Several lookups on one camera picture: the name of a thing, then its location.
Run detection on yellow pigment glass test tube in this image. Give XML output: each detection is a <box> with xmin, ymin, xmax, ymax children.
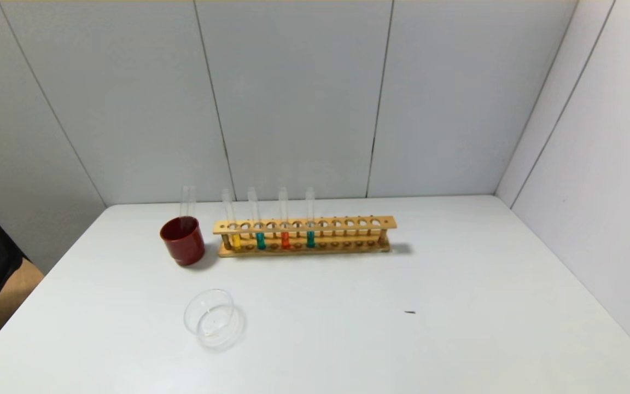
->
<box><xmin>221</xmin><ymin>189</ymin><xmax>242</xmax><ymax>251</ymax></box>

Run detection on blue pigment glass test tube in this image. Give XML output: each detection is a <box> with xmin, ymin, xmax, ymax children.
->
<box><xmin>247</xmin><ymin>187</ymin><xmax>266</xmax><ymax>251</ymax></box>

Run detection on red plastic cup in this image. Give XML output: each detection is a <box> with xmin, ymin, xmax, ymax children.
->
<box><xmin>160</xmin><ymin>217</ymin><xmax>205</xmax><ymax>266</ymax></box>

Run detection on orange pigment glass test tube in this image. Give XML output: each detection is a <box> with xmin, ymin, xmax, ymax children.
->
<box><xmin>278</xmin><ymin>187</ymin><xmax>291</xmax><ymax>250</ymax></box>

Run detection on clear glass dish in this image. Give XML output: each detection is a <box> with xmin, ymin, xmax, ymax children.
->
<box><xmin>184</xmin><ymin>289</ymin><xmax>246</xmax><ymax>349</ymax></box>

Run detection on teal pigment glass test tube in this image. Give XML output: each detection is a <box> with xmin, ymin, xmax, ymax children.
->
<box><xmin>305</xmin><ymin>187</ymin><xmax>316</xmax><ymax>248</ymax></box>

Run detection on wooden test tube rack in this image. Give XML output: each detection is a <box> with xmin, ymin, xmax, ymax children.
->
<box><xmin>213</xmin><ymin>215</ymin><xmax>398</xmax><ymax>258</ymax></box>

